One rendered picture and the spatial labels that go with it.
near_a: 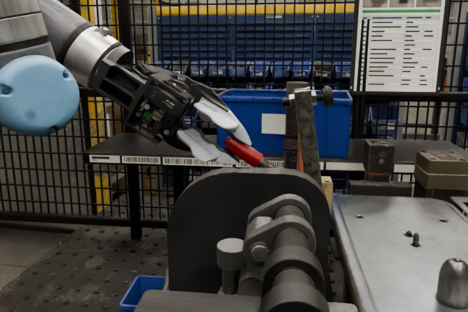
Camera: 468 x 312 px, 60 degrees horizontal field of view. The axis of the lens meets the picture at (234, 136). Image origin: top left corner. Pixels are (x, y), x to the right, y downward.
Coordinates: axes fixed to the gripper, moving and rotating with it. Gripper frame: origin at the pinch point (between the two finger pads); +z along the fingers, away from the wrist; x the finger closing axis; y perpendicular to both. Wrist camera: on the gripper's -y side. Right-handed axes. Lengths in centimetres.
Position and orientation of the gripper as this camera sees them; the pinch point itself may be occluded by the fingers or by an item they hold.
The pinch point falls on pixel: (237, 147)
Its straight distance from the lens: 56.4
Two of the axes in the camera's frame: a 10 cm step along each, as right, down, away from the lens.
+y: -1.1, 2.2, -9.7
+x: 5.4, -8.1, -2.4
